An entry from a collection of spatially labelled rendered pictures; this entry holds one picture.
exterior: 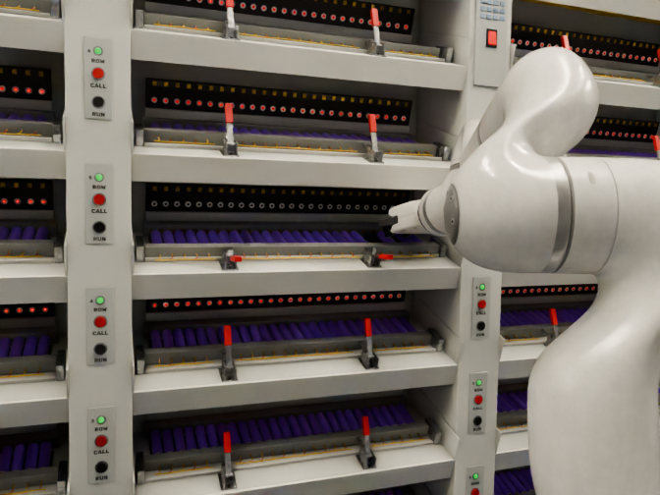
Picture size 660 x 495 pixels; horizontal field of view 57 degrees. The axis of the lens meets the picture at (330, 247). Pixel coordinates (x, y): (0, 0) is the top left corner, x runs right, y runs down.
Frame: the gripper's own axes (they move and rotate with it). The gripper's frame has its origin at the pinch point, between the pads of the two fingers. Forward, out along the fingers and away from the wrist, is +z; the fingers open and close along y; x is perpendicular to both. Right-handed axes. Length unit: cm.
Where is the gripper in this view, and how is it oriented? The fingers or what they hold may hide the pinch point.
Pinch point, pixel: (399, 228)
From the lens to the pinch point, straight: 120.5
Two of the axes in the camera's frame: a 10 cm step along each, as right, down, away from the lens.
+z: -3.4, 1.4, 9.3
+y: -9.4, 0.1, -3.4
